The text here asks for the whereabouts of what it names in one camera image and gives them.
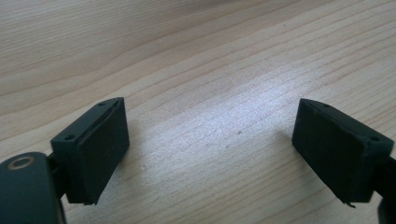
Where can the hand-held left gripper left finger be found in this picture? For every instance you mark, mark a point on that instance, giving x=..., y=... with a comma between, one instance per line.
x=93, y=152

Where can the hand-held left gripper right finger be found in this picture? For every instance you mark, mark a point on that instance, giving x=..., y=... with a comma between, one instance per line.
x=336, y=149

